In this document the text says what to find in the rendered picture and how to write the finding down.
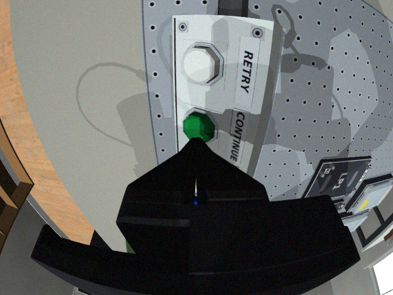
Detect white button panel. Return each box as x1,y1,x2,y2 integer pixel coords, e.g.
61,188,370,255
173,0,286,178

